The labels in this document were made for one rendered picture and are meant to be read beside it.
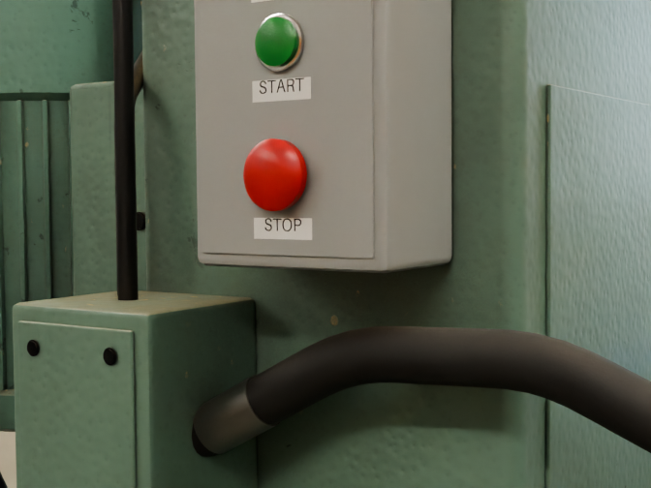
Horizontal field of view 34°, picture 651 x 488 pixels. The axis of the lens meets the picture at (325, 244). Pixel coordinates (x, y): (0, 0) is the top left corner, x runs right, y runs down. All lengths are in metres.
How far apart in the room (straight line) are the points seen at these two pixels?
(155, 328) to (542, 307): 0.17
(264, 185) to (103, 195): 0.23
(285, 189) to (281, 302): 0.11
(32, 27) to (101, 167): 0.11
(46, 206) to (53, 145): 0.04
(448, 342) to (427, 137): 0.09
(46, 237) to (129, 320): 0.23
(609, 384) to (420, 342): 0.08
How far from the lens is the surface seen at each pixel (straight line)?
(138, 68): 0.59
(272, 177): 0.44
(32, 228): 0.71
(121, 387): 0.49
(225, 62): 0.47
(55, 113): 0.71
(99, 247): 0.66
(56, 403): 0.52
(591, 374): 0.41
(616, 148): 0.58
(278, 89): 0.45
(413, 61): 0.44
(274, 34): 0.45
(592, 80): 0.55
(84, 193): 0.67
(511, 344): 0.42
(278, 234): 0.45
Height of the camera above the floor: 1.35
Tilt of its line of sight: 3 degrees down
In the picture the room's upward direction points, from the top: straight up
